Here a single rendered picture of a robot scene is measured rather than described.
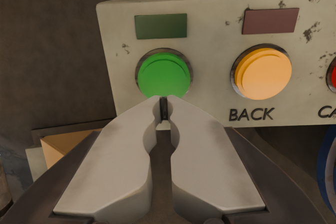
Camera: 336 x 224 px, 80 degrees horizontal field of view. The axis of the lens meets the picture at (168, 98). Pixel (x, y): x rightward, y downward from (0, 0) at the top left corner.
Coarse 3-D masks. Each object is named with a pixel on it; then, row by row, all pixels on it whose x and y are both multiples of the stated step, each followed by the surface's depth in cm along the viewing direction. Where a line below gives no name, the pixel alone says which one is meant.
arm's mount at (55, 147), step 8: (48, 136) 66; (56, 136) 65; (64, 136) 63; (72, 136) 62; (80, 136) 61; (48, 144) 57; (56, 144) 56; (64, 144) 55; (72, 144) 54; (48, 152) 59; (56, 152) 51; (64, 152) 49; (48, 160) 62; (56, 160) 53; (48, 168) 65
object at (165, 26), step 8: (136, 16) 14; (144, 16) 14; (152, 16) 14; (160, 16) 14; (168, 16) 14; (176, 16) 14; (184, 16) 14; (136, 24) 14; (144, 24) 14; (152, 24) 14; (160, 24) 14; (168, 24) 14; (176, 24) 14; (184, 24) 14; (136, 32) 14; (144, 32) 14; (152, 32) 14; (160, 32) 14; (168, 32) 14; (176, 32) 14; (184, 32) 14
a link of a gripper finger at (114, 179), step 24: (120, 120) 10; (144, 120) 10; (96, 144) 8; (120, 144) 8; (144, 144) 9; (96, 168) 7; (120, 168) 7; (144, 168) 7; (72, 192) 6; (96, 192) 6; (120, 192) 6; (144, 192) 7; (72, 216) 6; (96, 216) 6; (120, 216) 7
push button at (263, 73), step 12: (264, 48) 15; (252, 60) 14; (264, 60) 14; (276, 60) 14; (288, 60) 15; (240, 72) 15; (252, 72) 15; (264, 72) 15; (276, 72) 15; (288, 72) 15; (240, 84) 15; (252, 84) 15; (264, 84) 15; (276, 84) 15; (252, 96) 16; (264, 96) 16
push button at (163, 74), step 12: (144, 60) 15; (156, 60) 14; (168, 60) 14; (180, 60) 15; (144, 72) 15; (156, 72) 15; (168, 72) 15; (180, 72) 15; (144, 84) 15; (156, 84) 15; (168, 84) 15; (180, 84) 15; (180, 96) 16
